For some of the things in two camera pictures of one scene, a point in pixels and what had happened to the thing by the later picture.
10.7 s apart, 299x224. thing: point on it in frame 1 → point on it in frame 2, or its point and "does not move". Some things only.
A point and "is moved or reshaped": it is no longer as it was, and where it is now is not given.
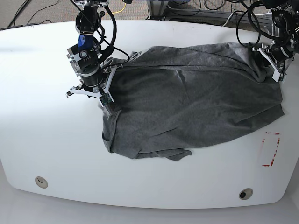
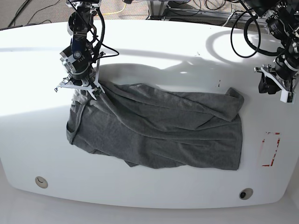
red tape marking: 263,141 does not move
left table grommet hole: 41,182 does not move
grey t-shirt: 165,99 is moved or reshaped
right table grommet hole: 245,194 does not move
